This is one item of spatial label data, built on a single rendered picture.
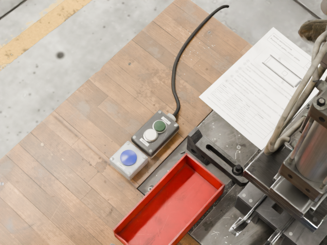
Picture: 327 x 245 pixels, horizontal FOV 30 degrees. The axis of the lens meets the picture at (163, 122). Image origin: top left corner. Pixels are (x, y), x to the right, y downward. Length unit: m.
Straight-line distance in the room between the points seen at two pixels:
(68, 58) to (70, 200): 1.31
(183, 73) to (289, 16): 1.31
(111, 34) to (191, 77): 1.19
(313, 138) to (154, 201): 0.57
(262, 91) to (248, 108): 0.06
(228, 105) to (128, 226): 0.40
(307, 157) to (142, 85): 0.65
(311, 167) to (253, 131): 0.50
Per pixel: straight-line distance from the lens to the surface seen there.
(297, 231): 1.38
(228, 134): 1.53
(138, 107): 1.55
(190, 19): 1.69
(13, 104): 2.64
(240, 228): 1.36
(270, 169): 1.25
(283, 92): 1.60
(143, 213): 1.45
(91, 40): 2.74
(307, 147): 1.03
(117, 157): 1.47
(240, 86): 1.59
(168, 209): 1.45
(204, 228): 1.45
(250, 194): 1.39
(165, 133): 1.49
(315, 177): 1.09
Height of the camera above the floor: 2.29
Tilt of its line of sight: 65 degrees down
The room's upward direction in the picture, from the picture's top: straight up
